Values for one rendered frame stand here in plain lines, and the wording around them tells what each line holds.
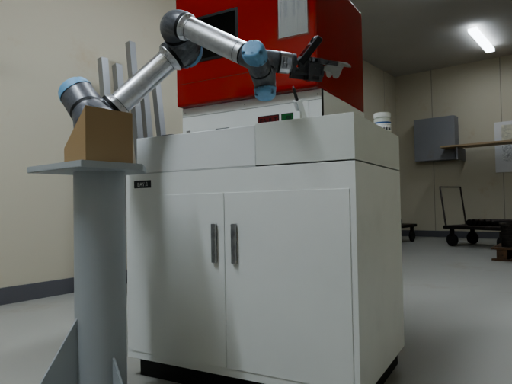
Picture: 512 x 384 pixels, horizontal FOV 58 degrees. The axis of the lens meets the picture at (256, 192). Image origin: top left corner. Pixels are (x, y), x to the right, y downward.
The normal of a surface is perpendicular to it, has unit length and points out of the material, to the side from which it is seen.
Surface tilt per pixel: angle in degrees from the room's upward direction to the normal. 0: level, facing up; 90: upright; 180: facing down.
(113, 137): 90
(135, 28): 90
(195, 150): 90
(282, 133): 90
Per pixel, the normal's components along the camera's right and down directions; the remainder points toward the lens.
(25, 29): 0.79, -0.04
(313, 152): -0.49, -0.01
